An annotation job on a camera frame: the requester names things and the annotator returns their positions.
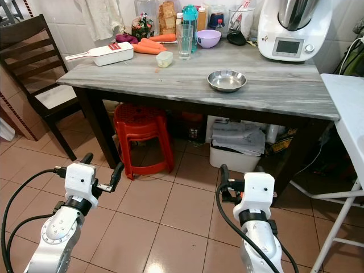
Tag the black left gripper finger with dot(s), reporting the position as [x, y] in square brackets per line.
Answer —
[118, 173]
[86, 158]

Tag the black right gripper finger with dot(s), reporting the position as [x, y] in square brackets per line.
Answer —
[224, 176]

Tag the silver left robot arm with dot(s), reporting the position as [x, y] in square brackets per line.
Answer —
[60, 233]

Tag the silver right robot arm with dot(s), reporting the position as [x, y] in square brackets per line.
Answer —
[259, 244]

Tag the white plastic bin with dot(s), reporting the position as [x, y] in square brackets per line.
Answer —
[233, 161]

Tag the red plastic stool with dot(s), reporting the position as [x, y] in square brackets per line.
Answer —
[141, 122]

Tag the grey marble dark-legged table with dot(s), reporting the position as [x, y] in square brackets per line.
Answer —
[205, 99]

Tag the stainless steel bowl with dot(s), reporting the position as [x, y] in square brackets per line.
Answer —
[227, 81]

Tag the dark wooden chair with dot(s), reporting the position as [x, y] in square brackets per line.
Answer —
[28, 51]

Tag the small translucent plastic container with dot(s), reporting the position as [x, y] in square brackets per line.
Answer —
[164, 60]

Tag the orange carrot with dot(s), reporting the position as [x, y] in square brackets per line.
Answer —
[145, 49]
[152, 44]
[165, 38]

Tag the purple vegetable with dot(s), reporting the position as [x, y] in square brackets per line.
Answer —
[125, 38]

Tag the clear drinking glass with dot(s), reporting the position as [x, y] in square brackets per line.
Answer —
[185, 44]

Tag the purple plastic bowl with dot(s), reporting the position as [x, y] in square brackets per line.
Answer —
[209, 38]

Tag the small black pouch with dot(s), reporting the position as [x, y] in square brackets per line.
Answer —
[236, 38]

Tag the white hanging towel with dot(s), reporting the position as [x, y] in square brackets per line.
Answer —
[103, 20]

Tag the white folding table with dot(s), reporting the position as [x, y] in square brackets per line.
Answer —
[350, 114]

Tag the clear utensil container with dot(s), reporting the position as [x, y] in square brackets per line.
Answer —
[242, 20]

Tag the blue label jar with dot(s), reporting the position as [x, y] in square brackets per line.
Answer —
[218, 19]

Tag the white kitchen cooking machine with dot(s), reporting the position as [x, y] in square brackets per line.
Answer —
[296, 34]

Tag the bagged sliced bread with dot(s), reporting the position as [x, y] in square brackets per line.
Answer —
[167, 18]

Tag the teal water bottle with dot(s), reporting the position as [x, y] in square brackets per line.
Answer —
[190, 14]

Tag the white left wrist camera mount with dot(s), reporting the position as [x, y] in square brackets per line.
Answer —
[81, 182]

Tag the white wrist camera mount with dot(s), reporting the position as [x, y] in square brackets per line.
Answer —
[257, 193]
[81, 182]

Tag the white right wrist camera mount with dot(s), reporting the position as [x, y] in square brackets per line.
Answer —
[257, 193]

